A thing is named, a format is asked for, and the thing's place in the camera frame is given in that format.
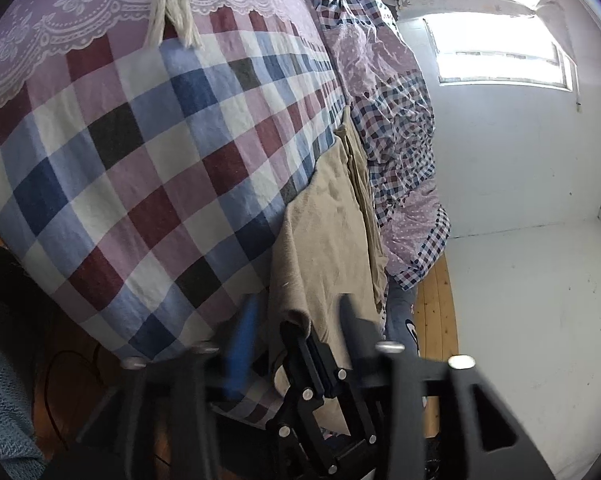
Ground window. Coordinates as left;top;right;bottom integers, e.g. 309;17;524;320
400;0;578;92

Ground plaid and lilac quilt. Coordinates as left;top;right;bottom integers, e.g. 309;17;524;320
290;0;451;293

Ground tan garment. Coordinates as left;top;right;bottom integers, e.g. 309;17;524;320
268;125;388;433

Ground blue knit sweater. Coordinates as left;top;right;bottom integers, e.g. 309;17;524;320
0;290;48;480

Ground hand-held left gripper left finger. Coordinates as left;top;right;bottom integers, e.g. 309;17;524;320
45;292;264;480

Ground wooden headboard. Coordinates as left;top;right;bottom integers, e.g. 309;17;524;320
413;252;461;441

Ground blue plush pillow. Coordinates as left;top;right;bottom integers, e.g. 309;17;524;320
380;282;422;358

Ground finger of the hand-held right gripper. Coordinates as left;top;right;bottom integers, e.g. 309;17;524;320
268;322;326;441
295;330;381;456

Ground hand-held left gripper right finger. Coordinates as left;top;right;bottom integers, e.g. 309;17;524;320
337;292;556;480

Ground plaid bed sheet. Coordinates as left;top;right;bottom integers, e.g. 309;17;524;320
0;0;361;431

